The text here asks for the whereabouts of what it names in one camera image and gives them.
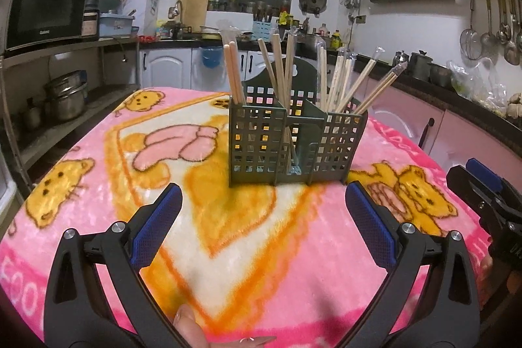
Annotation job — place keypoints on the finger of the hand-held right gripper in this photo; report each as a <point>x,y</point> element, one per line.
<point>485,174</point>
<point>467,189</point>

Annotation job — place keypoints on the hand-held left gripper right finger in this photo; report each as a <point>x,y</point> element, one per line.
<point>371,225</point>

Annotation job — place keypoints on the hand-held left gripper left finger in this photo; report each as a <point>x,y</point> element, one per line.
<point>157,225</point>

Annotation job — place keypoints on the dark green utensil holder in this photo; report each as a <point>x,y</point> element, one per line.
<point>253,136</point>

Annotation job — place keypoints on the bunch of wooden chopsticks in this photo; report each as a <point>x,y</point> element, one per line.
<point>234,70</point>

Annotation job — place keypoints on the person's right hand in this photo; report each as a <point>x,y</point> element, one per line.
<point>486,263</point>

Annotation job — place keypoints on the person's left hand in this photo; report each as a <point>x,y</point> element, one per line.
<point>189,327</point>

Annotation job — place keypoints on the pink base cabinet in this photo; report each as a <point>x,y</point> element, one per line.
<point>448,136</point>

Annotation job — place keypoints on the pink printed blanket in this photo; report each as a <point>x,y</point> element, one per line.
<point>102,209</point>

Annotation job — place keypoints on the brown ornament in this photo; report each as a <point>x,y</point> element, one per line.
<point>514,107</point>

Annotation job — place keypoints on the clear plastic bags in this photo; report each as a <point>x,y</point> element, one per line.
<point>477,87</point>

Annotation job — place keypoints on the black kitchen countertop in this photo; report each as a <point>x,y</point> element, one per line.
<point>428,89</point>

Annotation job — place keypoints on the low steel pot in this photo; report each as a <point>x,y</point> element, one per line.
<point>441,75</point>

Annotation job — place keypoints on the row of hanging steel ladles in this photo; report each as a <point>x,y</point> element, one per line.
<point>509,50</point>

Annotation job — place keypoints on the steel kettle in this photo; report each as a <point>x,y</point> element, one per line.
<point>400,62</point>

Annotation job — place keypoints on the white plastic drawer unit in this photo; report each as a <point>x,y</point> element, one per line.
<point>7,189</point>

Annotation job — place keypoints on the white base cabinet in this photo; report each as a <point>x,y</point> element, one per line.
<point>167,66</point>

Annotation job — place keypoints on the small steel cup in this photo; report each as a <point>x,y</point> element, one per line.
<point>32,115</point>

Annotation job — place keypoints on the blue hanging bin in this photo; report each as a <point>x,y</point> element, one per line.
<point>212,60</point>

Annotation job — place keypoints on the yellow oil bottle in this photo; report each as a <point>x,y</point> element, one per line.
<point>336,41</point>

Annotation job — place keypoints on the grey metal shelf rack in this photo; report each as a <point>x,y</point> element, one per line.
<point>61,48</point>

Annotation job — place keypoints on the blue plastic box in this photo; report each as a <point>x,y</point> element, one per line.
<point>116,26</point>

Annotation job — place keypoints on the rack of seasoning bottles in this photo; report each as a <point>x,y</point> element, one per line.
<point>295,26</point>

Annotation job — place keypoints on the steel sink faucet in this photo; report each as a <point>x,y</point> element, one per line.
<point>176,7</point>

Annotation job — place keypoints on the wooden cutting board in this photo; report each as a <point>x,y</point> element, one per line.
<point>193,7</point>

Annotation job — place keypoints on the blue knife block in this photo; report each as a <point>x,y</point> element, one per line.
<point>262,26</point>

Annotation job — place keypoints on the row of spice jars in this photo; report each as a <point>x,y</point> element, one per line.
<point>244,6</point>

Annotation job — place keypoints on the black microwave oven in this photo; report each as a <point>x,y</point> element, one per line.
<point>45,9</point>

